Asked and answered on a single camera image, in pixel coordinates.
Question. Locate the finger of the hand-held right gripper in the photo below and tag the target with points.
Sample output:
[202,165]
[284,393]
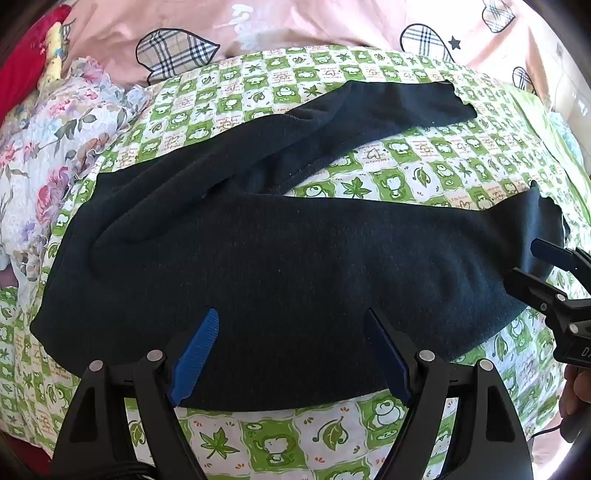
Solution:
[549,250]
[531,282]

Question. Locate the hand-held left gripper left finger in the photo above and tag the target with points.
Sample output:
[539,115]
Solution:
[196,355]

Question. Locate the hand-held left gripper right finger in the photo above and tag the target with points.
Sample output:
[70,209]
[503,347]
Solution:
[388,360]

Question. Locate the black pants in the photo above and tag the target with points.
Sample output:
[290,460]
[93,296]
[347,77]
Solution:
[277,258]

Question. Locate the person's right hand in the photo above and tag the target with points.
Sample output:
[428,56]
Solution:
[574,392]

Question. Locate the light green cloth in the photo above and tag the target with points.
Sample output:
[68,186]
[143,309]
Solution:
[531,99]

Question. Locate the green printed bedsheet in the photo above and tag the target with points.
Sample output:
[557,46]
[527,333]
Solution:
[392,157]

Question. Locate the floral ruffled cloth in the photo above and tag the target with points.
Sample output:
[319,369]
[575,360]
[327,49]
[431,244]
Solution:
[60,138]

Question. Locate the pink quilt with plaid hearts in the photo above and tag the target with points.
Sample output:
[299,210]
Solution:
[323,23]

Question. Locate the yellow cloth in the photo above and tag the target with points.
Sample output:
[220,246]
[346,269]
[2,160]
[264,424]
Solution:
[54,60]

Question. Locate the red cloth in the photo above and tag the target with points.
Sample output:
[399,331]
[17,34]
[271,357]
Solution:
[23,69]

